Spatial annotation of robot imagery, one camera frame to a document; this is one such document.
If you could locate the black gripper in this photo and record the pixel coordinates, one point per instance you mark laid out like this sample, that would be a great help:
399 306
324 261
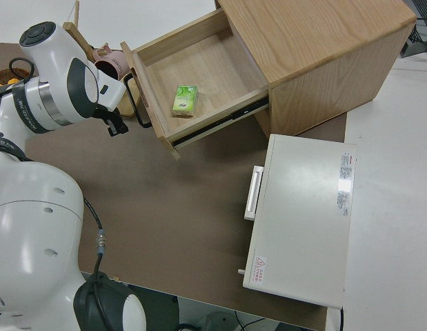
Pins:
103 113

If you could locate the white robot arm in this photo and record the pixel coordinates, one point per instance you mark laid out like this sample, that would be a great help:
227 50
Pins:
34 207

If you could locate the pink mug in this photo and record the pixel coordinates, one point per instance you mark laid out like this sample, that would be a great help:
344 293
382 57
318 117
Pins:
111 65

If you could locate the green tissue pack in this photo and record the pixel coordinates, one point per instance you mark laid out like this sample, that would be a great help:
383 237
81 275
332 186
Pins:
183 100

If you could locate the wooden mug rack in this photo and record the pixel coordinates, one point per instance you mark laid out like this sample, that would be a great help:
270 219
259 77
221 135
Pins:
77 34

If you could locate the yellow corn cob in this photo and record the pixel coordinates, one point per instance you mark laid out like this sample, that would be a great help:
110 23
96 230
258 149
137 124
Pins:
13 81

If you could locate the brown wicker basket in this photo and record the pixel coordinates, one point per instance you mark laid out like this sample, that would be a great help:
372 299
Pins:
2 74

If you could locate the white toaster oven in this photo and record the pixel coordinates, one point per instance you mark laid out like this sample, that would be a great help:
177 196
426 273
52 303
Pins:
296 213

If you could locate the light wooden cabinet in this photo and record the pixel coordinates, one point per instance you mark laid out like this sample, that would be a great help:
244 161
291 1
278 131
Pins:
320 45

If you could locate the black metal stand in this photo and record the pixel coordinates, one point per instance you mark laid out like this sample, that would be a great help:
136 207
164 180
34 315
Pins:
420 38

